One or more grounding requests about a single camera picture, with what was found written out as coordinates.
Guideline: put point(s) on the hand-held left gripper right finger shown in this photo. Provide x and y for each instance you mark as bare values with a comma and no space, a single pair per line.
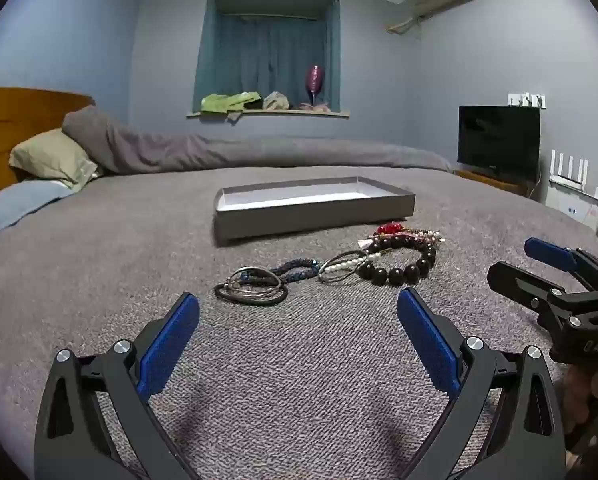
426,340

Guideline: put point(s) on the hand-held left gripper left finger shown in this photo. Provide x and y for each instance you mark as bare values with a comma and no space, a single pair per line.
171,340

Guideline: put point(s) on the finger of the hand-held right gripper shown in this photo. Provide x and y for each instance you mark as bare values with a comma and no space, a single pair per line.
514,280
549,254

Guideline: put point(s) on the grey cardboard box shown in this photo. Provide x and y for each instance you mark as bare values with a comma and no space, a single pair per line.
304,220

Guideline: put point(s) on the person's right hand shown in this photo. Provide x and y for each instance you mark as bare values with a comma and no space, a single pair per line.
576,395

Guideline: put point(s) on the white box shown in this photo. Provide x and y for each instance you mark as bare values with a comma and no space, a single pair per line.
574,205

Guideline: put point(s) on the white router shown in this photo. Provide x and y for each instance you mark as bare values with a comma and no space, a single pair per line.
569,177

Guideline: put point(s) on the wooden television stand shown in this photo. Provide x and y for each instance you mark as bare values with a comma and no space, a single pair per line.
489,181

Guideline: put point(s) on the black television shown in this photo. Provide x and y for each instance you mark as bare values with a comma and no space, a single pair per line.
499,140

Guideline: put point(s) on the grey bed cover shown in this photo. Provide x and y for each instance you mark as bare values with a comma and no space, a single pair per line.
304,385

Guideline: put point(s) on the grey folded duvet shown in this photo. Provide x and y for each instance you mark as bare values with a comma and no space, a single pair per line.
229,152

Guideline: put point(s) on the light blue pillow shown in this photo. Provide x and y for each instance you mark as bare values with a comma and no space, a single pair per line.
14,210

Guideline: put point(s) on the green pillow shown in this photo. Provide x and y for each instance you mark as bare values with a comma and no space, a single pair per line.
49,157

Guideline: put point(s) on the green cloth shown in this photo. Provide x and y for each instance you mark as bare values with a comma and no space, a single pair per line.
224,102

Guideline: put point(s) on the pink fluffy item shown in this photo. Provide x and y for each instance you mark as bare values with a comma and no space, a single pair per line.
316,107

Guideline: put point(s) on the windowsill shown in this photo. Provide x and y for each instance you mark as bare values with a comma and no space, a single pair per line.
299,115

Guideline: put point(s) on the beige crumpled cloth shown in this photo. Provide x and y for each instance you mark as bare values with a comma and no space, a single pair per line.
276,101

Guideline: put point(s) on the air conditioner pipe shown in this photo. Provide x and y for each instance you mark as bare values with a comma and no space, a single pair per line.
404,24

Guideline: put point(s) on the wooden headboard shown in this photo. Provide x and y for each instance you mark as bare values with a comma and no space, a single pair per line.
14,115

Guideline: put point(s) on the pink wine glass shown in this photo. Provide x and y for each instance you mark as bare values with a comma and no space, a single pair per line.
314,79

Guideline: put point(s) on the teal curtain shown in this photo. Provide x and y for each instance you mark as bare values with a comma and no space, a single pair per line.
259,55

